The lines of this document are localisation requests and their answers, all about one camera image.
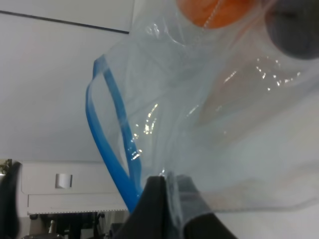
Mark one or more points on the orange round fruit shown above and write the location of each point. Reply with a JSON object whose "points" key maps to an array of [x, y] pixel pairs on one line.
{"points": [[214, 13]]}

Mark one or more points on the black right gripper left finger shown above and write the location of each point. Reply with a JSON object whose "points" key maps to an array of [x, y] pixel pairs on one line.
{"points": [[150, 219]]}

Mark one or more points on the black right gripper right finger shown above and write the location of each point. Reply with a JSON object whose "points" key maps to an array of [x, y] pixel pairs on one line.
{"points": [[193, 218]]}

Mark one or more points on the dark purple eggplant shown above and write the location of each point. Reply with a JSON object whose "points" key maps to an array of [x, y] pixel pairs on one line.
{"points": [[293, 26]]}

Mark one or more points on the white cabinet background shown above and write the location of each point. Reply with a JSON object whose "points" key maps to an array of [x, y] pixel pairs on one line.
{"points": [[54, 188]]}

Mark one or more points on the clear zip bag blue seal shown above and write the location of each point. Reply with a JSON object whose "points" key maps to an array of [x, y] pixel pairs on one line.
{"points": [[224, 106]]}

